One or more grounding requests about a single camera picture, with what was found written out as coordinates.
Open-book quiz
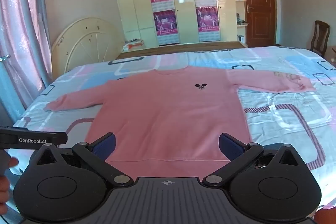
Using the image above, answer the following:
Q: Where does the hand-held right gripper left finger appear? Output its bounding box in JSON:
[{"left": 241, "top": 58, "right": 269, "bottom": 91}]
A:
[{"left": 29, "top": 132, "right": 133, "bottom": 188}]

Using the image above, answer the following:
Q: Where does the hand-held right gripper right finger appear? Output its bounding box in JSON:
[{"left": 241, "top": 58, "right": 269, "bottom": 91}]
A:
[{"left": 203, "top": 132, "right": 307, "bottom": 188}]

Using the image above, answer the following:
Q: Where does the pink sweatshirt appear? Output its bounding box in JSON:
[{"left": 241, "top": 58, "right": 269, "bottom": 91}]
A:
[{"left": 43, "top": 67, "right": 317, "bottom": 163}]

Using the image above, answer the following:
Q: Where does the person's left hand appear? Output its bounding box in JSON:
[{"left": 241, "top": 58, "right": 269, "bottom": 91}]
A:
[{"left": 0, "top": 157, "right": 19, "bottom": 214}]

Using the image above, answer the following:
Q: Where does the patterned pastel bedsheet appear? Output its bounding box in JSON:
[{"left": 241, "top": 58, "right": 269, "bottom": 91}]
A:
[{"left": 5, "top": 46, "right": 336, "bottom": 215}]

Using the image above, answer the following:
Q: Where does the cream arched headboard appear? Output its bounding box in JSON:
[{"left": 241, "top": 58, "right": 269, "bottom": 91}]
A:
[{"left": 51, "top": 17, "right": 125, "bottom": 75}]

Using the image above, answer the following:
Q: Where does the pink sheer curtain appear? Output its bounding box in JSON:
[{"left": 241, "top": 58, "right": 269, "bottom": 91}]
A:
[{"left": 0, "top": 0, "right": 53, "bottom": 119}]

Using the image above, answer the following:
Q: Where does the wooden chair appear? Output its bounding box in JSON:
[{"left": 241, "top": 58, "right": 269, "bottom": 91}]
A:
[{"left": 310, "top": 20, "right": 331, "bottom": 57}]

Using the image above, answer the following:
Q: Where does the brown wooden door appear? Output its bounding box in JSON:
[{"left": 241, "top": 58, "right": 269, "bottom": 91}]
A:
[{"left": 239, "top": 0, "right": 278, "bottom": 47}]

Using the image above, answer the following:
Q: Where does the cream corner shelf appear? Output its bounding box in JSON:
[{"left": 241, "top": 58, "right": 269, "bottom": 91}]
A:
[{"left": 230, "top": 0, "right": 249, "bottom": 45}]

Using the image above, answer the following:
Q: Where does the wooden bed frame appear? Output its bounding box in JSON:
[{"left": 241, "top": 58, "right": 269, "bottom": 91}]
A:
[{"left": 115, "top": 41, "right": 247, "bottom": 61}]

